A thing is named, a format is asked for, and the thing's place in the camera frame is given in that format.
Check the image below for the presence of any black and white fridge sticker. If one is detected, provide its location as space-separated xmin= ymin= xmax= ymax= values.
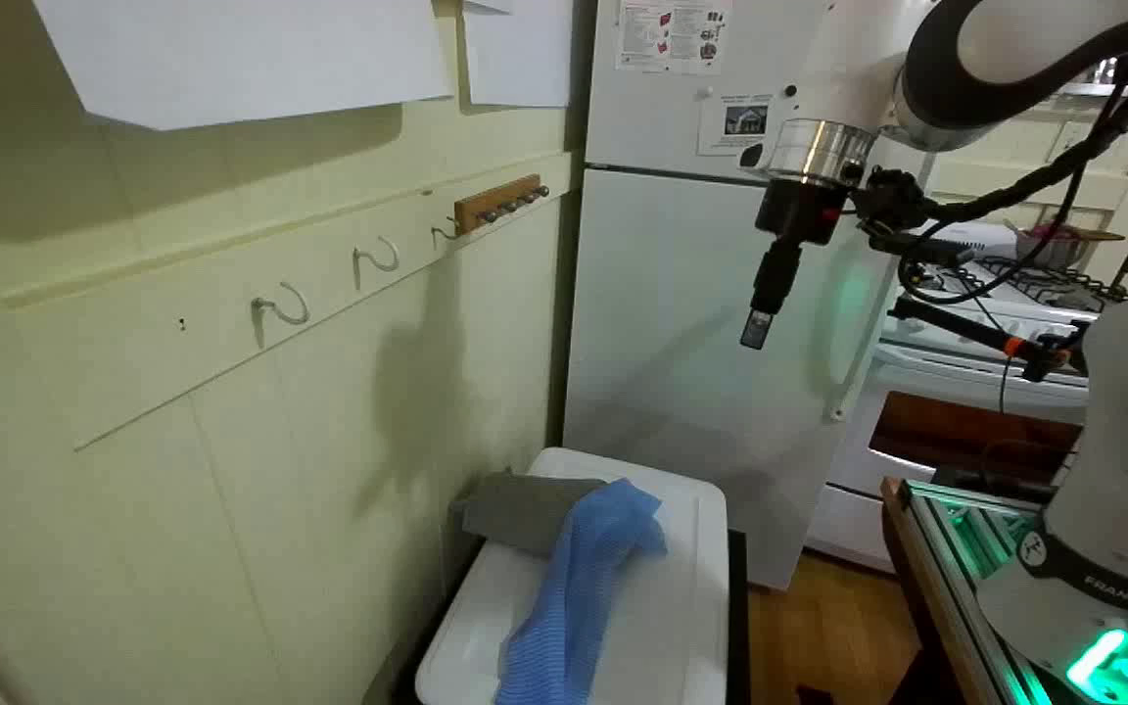
xmin=698 ymin=91 xmax=776 ymax=155

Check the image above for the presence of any grey oven mitt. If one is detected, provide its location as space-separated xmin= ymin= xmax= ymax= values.
xmin=451 ymin=468 xmax=613 ymax=562

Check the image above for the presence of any black tripod bar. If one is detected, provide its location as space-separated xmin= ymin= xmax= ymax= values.
xmin=886 ymin=288 xmax=1096 ymax=382

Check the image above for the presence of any small white paper sheet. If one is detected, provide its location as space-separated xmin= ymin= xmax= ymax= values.
xmin=460 ymin=0 xmax=580 ymax=110

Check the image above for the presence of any white plastic storage bin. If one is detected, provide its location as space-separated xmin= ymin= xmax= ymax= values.
xmin=411 ymin=442 xmax=732 ymax=705

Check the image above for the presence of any robot cart with green light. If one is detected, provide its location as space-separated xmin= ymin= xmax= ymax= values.
xmin=879 ymin=475 xmax=1128 ymax=705

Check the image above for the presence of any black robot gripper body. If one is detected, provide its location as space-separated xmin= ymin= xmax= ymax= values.
xmin=741 ymin=173 xmax=854 ymax=319

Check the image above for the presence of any wooden peg rack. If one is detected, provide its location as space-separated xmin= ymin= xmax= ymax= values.
xmin=451 ymin=173 xmax=553 ymax=240

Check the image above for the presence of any blue rag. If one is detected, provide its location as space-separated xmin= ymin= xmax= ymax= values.
xmin=494 ymin=475 xmax=670 ymax=705

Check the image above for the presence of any red printed fridge sticker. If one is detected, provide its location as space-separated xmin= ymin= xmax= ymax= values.
xmin=616 ymin=0 xmax=737 ymax=69

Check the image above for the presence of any white refrigerator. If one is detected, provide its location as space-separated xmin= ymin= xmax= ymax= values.
xmin=561 ymin=0 xmax=942 ymax=593

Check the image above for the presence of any large white paper sheet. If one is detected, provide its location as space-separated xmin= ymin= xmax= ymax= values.
xmin=27 ymin=0 xmax=460 ymax=131

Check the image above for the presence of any white kitchen stove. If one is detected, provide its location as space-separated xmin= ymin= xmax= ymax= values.
xmin=802 ymin=217 xmax=1123 ymax=579

